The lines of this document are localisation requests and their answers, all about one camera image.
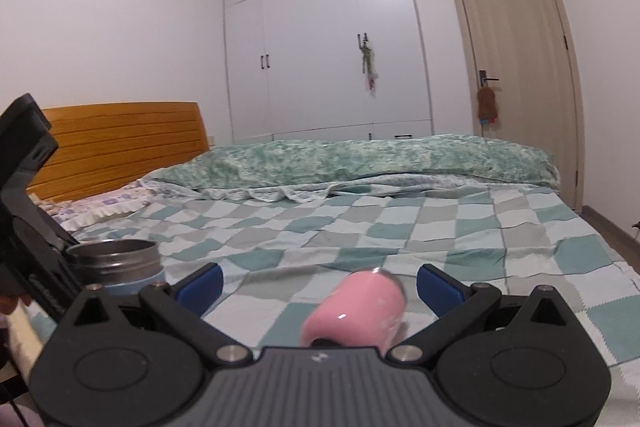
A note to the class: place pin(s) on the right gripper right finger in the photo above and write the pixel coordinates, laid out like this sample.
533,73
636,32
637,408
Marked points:
461,311

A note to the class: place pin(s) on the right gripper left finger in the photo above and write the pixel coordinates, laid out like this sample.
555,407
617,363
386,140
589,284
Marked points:
178,310

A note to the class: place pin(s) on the blue cartoon cup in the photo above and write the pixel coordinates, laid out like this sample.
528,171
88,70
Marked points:
121,266

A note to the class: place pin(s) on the pink lettered cup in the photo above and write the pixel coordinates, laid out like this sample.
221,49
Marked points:
364,310

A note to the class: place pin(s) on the beige room door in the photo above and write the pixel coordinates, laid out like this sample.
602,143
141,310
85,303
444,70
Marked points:
524,51

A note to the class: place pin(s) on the floral white pillow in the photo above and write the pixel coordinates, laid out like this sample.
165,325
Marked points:
74,215

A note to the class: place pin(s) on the green checkered bed blanket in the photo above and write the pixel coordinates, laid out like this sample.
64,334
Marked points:
562,349

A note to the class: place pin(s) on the orange wooden headboard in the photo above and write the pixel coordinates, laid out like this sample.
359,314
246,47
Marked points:
102,147

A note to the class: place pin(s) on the green floral duvet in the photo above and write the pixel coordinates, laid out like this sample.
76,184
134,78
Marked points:
307,170

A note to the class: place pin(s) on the brown plush door hanger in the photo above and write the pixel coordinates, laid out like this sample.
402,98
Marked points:
487,108

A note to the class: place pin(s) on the green hanging wardrobe ornament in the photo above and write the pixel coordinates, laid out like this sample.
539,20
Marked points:
367,61

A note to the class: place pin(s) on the white built-in wardrobe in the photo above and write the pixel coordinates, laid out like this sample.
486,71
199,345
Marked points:
294,70

